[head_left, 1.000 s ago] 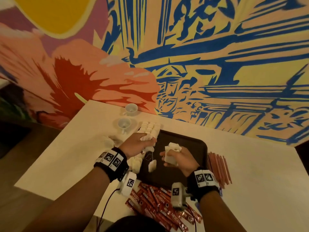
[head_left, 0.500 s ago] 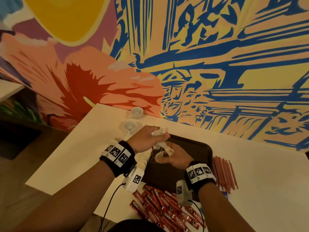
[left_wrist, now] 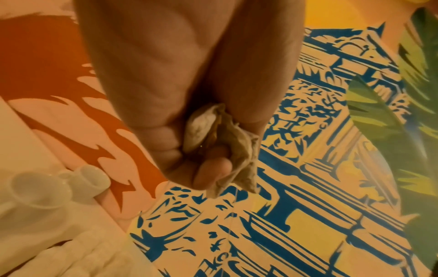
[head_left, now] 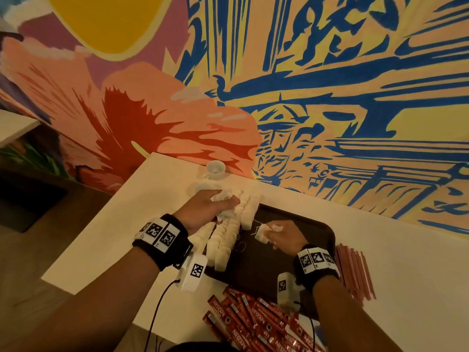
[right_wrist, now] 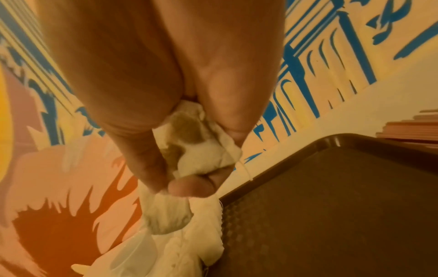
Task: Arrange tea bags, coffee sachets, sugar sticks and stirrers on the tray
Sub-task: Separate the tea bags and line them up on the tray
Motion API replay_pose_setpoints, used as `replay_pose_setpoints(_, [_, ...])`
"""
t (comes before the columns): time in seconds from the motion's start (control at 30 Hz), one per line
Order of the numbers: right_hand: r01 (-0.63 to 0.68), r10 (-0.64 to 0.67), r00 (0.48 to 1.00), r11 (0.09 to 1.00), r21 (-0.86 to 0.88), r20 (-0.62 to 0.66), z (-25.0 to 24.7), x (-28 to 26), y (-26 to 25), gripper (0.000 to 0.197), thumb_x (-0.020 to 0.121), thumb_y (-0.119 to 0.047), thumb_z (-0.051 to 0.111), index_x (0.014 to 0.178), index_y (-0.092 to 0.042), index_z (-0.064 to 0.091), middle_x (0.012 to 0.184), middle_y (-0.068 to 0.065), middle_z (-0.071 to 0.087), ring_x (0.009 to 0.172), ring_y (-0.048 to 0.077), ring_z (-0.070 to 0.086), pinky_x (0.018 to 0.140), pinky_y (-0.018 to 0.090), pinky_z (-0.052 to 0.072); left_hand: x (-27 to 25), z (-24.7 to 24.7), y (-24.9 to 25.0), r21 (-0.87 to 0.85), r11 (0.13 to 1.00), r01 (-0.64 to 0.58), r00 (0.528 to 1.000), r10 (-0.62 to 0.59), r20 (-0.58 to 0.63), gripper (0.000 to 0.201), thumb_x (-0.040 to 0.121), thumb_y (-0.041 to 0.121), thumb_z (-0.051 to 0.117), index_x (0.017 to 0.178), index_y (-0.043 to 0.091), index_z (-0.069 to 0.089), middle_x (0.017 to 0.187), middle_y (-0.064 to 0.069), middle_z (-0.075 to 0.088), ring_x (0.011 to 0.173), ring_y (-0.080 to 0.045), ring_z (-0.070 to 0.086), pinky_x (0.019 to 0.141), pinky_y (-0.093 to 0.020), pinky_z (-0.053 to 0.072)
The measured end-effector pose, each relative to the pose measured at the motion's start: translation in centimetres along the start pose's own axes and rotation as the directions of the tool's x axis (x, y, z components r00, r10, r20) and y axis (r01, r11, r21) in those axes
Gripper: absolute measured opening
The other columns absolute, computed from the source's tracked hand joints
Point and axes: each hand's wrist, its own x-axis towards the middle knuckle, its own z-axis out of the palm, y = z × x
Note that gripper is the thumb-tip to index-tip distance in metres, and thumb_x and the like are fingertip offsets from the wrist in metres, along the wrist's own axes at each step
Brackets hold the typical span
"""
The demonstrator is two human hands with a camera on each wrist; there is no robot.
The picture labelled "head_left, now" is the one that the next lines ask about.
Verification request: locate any bunch of tea bags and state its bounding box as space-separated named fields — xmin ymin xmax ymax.
xmin=253 ymin=224 xmax=283 ymax=245

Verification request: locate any person's right forearm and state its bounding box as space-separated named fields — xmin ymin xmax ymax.
xmin=311 ymin=275 xmax=404 ymax=352

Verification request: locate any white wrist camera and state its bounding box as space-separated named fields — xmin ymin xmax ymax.
xmin=179 ymin=253 xmax=210 ymax=294
xmin=276 ymin=272 xmax=303 ymax=314

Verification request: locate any black camera cable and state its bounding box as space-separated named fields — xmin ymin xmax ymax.
xmin=143 ymin=278 xmax=183 ymax=352
xmin=306 ymin=313 xmax=318 ymax=352

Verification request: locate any person's black shirt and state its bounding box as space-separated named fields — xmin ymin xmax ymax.
xmin=167 ymin=341 xmax=235 ymax=352

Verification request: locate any pile of red Nescafe sachets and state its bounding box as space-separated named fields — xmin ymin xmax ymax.
xmin=202 ymin=286 xmax=327 ymax=352

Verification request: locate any row of tea bags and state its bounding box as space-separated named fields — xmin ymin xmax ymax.
xmin=186 ymin=187 xmax=262 ymax=273

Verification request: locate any person's right hand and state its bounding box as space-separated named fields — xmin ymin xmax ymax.
xmin=262 ymin=219 xmax=310 ymax=258

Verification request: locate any white side table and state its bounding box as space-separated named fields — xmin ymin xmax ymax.
xmin=0 ymin=108 xmax=41 ymax=149

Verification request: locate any dark brown tray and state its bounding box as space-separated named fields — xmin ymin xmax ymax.
xmin=218 ymin=203 xmax=338 ymax=321

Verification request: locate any black marker wristband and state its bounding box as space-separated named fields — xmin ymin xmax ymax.
xmin=293 ymin=245 xmax=341 ymax=293
xmin=132 ymin=213 xmax=194 ymax=272

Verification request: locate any person's left forearm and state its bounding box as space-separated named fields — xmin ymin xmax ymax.
xmin=0 ymin=247 xmax=162 ymax=352

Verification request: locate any person's left hand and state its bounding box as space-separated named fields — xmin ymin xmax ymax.
xmin=173 ymin=189 xmax=241 ymax=236

